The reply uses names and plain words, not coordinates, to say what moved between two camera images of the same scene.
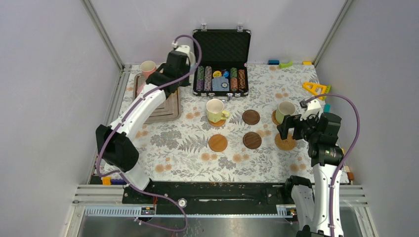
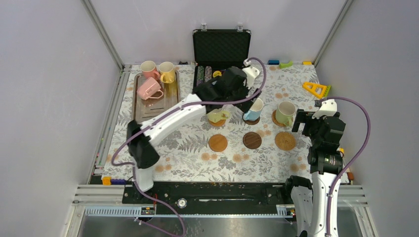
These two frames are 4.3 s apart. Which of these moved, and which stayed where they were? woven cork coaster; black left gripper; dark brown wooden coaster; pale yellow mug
Moved: black left gripper
Stayed: woven cork coaster; pale yellow mug; dark brown wooden coaster
